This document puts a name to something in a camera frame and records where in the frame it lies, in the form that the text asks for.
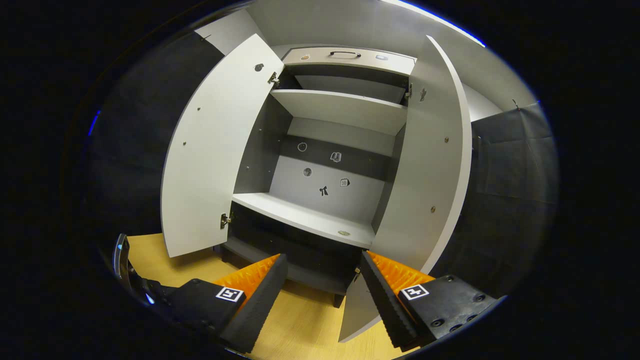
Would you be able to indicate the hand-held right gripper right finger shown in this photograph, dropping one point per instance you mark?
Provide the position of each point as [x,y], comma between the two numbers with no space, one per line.
[387,305]

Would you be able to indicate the white and grey cabinet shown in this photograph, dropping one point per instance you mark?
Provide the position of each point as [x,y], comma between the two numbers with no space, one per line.
[325,200]

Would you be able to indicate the beige cabinet drawer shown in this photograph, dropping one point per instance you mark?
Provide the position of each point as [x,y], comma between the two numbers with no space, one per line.
[350,62]

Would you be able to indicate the white cabinet shelf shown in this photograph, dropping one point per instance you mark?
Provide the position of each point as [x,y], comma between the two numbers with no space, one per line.
[345,110]

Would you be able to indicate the white cabinet door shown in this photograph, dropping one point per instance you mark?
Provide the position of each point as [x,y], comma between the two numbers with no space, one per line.
[430,165]
[210,150]

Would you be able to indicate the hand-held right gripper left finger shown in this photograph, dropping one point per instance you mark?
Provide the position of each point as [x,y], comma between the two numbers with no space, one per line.
[257,305]

